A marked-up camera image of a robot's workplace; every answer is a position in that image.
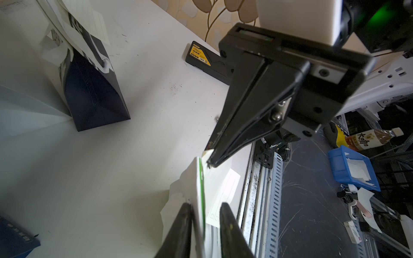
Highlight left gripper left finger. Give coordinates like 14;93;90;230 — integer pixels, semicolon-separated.
155;203;193;258

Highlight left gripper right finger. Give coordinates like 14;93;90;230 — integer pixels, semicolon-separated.
219;203;254;258

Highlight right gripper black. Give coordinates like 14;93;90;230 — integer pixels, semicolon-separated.
206;23;374;168

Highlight white green bag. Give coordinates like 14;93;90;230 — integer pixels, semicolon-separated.
160;157;206;258

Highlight blue takeaway bag white handles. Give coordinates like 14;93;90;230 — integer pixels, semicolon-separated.
1;217;41;258

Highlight dark navy bag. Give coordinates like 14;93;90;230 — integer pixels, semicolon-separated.
37;1;131;131

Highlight white bag back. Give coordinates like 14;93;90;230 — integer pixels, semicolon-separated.
1;86;72;140

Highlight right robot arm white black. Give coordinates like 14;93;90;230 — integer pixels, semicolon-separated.
207;1;413;167

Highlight black yellow-labelled device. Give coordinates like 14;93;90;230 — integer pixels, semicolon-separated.
185;41;233;86

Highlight blue plastic bin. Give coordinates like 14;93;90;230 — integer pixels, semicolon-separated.
328;146;381;192

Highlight brown drink bottle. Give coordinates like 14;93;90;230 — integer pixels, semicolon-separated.
324;121;404;152

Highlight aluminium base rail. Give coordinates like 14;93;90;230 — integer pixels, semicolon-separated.
237;140;284;258

